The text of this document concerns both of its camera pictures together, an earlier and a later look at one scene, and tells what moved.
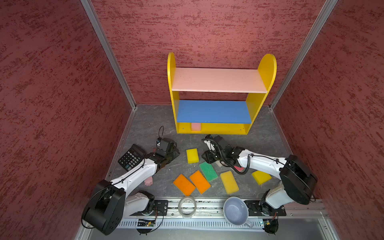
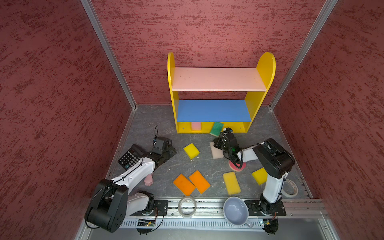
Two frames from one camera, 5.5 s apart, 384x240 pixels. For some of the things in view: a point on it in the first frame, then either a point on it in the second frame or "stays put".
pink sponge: [196, 126] stays put
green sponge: [209, 171] to [217, 128]
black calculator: [133, 157] stays put
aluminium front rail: [216, 208] stays put
